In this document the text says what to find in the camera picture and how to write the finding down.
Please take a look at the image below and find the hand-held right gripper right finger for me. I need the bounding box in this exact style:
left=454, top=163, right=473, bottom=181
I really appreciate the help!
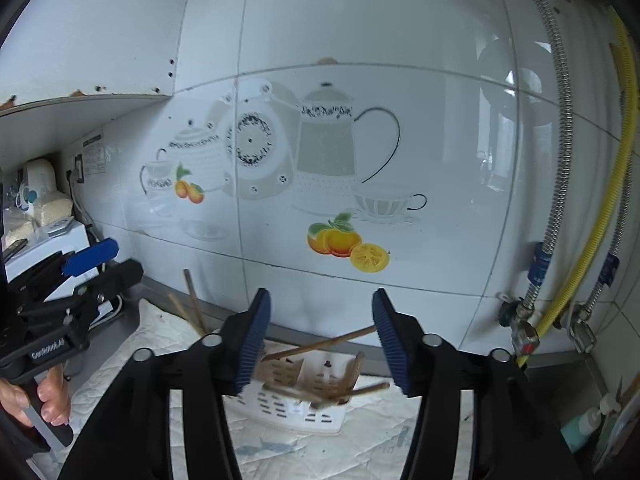
left=371, top=287, right=583, bottom=480

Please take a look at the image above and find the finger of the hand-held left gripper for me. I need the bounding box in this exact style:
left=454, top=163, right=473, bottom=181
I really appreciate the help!
left=61, top=238, right=120, bottom=277
left=75, top=259, right=145, bottom=328

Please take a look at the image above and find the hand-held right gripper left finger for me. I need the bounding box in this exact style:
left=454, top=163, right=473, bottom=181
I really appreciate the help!
left=57, top=287, right=272, bottom=480

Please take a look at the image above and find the group of wooden chopsticks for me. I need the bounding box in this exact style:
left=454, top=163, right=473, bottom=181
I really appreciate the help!
left=252, top=325, right=391, bottom=411

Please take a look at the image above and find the long brown wooden chopstick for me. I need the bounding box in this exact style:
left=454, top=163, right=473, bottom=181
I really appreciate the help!
left=167, top=292, right=200, bottom=335
left=183, top=268, right=208, bottom=336

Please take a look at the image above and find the white plastic utensil holder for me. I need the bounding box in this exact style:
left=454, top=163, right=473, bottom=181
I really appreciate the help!
left=220, top=345, right=368, bottom=436

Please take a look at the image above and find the person's left hand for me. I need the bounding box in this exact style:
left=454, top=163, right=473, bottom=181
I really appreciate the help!
left=0, top=364, right=71, bottom=428

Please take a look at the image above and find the white microwave oven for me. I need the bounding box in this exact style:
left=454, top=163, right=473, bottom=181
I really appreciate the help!
left=0, top=217, right=108, bottom=311

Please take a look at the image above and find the bag of white rice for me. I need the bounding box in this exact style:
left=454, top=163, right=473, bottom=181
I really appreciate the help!
left=2, top=220, right=36, bottom=250
left=32, top=195, right=76, bottom=228

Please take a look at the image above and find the white kitchen appliance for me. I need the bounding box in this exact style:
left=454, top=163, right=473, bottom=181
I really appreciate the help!
left=20, top=158, right=57, bottom=201

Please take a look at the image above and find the white quilted printed blanket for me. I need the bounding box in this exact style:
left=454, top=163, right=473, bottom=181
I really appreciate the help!
left=65, top=297, right=476, bottom=480

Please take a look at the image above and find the gas valve with red knob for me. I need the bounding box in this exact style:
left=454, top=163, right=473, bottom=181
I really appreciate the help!
left=497, top=292, right=543, bottom=358

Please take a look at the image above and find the metal water valve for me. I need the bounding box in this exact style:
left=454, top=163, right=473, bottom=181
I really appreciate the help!
left=560, top=302, right=598, bottom=356

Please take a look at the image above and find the teal soap pump bottle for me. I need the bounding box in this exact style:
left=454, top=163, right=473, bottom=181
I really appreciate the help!
left=560, top=392, right=618, bottom=453

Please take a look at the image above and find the white wall label sticker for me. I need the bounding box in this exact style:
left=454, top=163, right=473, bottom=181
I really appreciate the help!
left=82, top=132, right=108, bottom=178

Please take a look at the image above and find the yellow gas hose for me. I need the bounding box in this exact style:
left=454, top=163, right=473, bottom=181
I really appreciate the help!
left=515, top=2, right=638, bottom=368

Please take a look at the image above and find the braided metal hose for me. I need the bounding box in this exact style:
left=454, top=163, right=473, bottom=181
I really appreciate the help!
left=582, top=155, right=640, bottom=311

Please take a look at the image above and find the white wall cabinet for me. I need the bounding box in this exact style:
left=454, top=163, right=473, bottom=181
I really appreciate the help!
left=0, top=0, right=198, bottom=118

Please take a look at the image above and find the corrugated metal hose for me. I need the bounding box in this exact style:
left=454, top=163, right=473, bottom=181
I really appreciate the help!
left=492, top=0, right=573, bottom=306

